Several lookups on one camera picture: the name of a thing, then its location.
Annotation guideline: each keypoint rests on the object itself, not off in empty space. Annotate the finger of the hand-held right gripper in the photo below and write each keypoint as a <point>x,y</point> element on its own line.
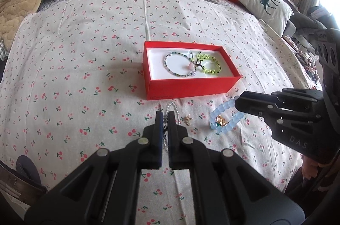
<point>292,115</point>
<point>255,99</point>

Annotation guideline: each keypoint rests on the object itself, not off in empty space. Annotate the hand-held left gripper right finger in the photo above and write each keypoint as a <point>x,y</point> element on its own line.
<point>172,132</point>

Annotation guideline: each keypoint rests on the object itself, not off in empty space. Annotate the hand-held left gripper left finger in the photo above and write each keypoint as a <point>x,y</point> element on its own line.
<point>158,132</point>

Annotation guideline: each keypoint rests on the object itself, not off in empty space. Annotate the small gold earring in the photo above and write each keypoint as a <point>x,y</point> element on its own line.
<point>188,119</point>

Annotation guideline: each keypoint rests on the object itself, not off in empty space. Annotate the red jewelry box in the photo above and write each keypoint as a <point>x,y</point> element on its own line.
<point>186,88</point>

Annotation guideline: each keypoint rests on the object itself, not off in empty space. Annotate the person's right hand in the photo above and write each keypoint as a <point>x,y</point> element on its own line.
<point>309,169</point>

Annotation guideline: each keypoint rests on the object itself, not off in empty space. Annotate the floral patterned cloth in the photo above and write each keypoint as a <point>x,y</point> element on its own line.
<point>305,57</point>

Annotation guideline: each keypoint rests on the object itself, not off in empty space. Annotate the grey cloth pile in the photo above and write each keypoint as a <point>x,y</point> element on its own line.
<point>308,22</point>

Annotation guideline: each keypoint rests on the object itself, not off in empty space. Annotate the white deer print pillow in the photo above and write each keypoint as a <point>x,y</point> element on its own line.
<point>265,7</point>

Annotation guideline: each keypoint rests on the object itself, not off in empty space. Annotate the cherry print bedsheet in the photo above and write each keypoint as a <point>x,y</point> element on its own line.
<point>79,55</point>

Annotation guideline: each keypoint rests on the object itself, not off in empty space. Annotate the dark brown object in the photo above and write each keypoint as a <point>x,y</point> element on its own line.
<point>24,185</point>

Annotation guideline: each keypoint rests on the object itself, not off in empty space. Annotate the grey checked bed cover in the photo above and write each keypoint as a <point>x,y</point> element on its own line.
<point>61,0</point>

